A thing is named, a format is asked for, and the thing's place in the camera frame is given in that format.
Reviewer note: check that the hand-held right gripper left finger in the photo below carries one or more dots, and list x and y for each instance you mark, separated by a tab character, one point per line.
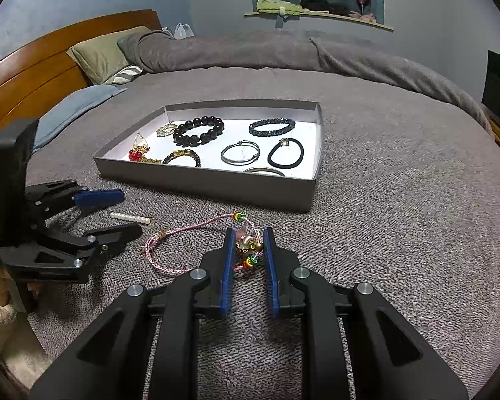
229	275

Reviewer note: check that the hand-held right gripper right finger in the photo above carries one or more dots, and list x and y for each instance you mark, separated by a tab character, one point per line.
271	275

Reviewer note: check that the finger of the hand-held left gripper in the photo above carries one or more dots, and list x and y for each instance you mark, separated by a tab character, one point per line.
102	198
116	235

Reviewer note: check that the grey cardboard tray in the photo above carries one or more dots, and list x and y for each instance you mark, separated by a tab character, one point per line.
212	189

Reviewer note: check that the thin silver bangle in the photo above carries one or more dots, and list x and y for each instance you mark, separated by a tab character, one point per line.
226	157

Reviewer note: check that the person's left forearm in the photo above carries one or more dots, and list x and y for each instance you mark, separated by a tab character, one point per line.
0	325

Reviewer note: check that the light blue blanket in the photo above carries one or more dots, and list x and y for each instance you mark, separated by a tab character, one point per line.
71	108

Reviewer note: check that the wooden headboard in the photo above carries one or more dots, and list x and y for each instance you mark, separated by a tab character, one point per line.
29	62

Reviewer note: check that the striped pillow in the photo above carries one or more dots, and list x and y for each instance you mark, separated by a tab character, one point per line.
127	74

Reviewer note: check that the olive pillow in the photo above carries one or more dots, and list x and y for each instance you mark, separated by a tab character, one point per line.
104	52

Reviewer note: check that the white plastic bag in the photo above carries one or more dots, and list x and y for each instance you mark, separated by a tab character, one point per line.
182	31

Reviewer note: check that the grey duvet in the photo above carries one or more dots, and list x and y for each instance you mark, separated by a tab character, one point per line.
275	52

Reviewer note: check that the green cloth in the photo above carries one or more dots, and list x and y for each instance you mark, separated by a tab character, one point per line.
275	4

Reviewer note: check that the wooden window shelf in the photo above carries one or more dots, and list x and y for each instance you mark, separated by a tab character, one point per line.
337	17

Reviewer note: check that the pink cloth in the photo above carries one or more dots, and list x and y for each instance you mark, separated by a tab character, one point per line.
362	16

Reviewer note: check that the black cloth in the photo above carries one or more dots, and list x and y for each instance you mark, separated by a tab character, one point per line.
321	5

